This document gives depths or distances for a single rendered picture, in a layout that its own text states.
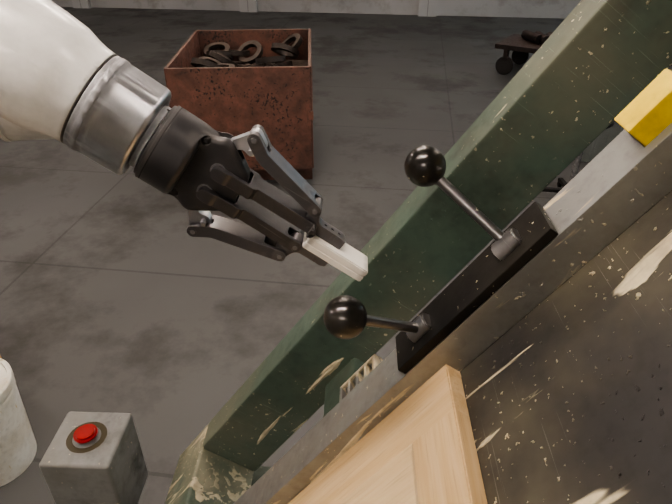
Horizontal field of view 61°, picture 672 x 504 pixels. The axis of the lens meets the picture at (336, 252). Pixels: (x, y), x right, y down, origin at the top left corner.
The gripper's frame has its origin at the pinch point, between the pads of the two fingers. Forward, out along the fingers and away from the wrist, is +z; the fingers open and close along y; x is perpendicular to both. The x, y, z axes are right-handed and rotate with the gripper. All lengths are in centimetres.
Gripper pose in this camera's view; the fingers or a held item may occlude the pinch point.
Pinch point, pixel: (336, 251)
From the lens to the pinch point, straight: 56.5
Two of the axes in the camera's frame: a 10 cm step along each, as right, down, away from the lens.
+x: -0.3, 5.4, -8.4
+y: -5.8, 6.8, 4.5
